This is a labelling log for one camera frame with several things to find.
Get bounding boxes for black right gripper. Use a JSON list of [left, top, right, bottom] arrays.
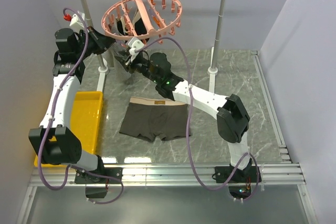
[[115, 50, 161, 84]]

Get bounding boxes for dark grey boxer briefs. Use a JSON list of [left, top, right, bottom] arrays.
[[119, 97, 188, 142]]

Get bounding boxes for yellow plastic tray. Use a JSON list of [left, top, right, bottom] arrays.
[[34, 91, 103, 167]]

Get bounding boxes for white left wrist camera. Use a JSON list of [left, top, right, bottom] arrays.
[[64, 14, 84, 33]]

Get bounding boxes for aluminium table edge rail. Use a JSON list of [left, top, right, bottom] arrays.
[[28, 163, 306, 187]]

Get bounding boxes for aluminium right side rail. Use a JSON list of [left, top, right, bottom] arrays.
[[251, 50, 292, 163]]

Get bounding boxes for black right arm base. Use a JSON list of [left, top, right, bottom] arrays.
[[212, 162, 262, 202]]

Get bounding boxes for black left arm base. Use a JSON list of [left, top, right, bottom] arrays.
[[75, 167, 124, 205]]

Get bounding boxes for black hanging underwear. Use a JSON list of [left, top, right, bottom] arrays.
[[111, 9, 147, 37]]

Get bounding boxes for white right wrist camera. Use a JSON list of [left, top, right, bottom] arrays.
[[127, 37, 144, 56]]

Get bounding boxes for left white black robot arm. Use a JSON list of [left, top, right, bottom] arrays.
[[28, 27, 115, 183]]

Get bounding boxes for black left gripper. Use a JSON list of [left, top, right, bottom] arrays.
[[75, 26, 116, 60]]

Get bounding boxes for pink round clip hanger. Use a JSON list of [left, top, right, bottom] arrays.
[[101, 0, 183, 42]]

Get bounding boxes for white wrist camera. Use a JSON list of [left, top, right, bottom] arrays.
[[127, 37, 144, 56], [64, 14, 84, 33]]

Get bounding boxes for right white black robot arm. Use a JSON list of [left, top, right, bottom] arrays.
[[116, 51, 250, 182]]

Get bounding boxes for grey striped underwear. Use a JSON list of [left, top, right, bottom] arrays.
[[108, 16, 131, 82]]

